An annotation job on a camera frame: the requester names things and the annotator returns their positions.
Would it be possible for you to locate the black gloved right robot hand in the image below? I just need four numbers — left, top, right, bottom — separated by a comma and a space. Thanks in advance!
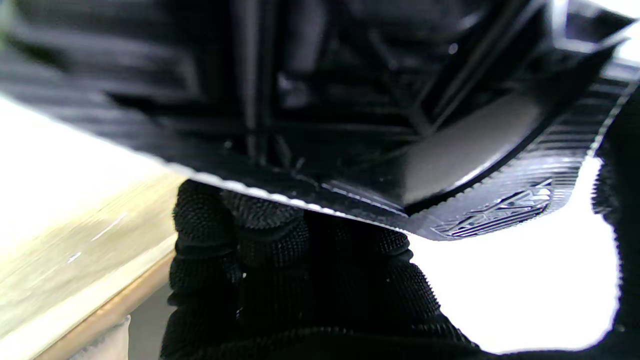
160, 85, 640, 360

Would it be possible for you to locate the yellow canvas sneaker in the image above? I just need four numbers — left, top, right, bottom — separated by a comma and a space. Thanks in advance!
0, 0, 640, 242

